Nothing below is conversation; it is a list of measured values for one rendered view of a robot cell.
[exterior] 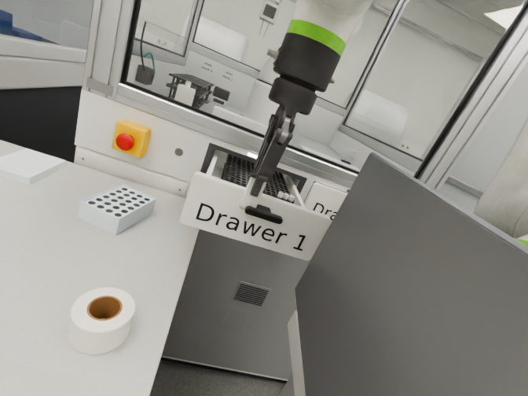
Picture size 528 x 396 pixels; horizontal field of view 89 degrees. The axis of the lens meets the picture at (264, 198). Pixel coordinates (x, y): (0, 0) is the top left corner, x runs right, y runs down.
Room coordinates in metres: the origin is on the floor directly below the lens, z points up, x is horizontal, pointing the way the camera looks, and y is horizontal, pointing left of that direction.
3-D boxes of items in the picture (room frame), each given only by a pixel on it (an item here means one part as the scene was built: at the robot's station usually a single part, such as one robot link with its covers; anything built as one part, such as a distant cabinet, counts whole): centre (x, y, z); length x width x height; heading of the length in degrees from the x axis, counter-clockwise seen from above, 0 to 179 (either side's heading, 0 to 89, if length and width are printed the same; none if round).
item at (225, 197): (0.50, 0.00, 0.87); 0.29 x 0.02 x 0.11; 103
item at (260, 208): (0.47, -0.01, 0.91); 0.07 x 0.04 x 0.01; 103
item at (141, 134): (0.64, 0.37, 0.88); 0.07 x 0.05 x 0.07; 103
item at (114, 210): (0.48, 0.27, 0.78); 0.12 x 0.08 x 0.04; 177
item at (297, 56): (0.47, 0.03, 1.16); 0.12 x 0.09 x 0.06; 103
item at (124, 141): (0.60, 0.36, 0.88); 0.04 x 0.03 x 0.04; 103
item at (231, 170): (0.69, 0.04, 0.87); 0.22 x 0.18 x 0.06; 13
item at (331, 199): (0.79, -0.26, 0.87); 0.29 x 0.02 x 0.11; 103
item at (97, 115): (1.21, 0.12, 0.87); 1.02 x 0.95 x 0.14; 103
